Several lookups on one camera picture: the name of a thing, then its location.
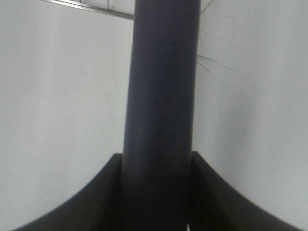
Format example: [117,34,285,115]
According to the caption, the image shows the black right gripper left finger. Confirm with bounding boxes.
[15,154,122,231]

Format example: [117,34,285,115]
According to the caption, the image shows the metal wire rack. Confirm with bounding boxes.
[45,0,134,20]

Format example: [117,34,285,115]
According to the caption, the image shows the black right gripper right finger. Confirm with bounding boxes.
[188,151,298,231]

